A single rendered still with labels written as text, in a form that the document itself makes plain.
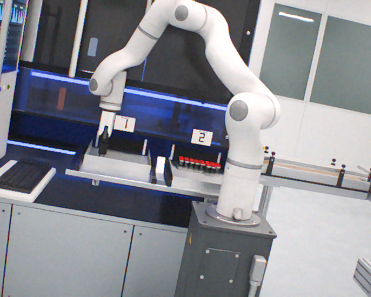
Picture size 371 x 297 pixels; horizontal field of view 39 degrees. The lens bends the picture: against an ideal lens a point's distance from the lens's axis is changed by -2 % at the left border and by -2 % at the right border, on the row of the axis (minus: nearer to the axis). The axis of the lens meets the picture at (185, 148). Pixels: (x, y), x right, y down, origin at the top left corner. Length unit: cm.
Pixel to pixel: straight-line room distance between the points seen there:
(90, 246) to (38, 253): 24
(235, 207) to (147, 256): 82
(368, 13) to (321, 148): 190
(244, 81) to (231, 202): 40
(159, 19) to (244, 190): 68
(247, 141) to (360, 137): 596
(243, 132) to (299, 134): 564
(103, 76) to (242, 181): 65
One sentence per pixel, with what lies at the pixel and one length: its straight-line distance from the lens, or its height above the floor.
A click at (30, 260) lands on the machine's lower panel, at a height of 33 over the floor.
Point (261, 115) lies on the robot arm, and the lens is 169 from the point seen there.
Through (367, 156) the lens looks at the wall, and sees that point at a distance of 772.
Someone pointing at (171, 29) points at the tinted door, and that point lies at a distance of 233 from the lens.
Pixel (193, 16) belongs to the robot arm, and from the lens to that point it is 181.
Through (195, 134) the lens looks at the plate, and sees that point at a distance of 236.
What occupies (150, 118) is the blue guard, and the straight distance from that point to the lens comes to 234.
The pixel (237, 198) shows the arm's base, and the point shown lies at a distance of 177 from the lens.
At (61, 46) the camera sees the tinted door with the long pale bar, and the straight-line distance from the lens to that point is 235.
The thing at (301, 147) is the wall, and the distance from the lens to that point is 736.
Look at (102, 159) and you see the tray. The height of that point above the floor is 90.
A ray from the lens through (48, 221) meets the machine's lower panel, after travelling 248.
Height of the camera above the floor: 137
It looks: 10 degrees down
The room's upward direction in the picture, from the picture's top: 11 degrees clockwise
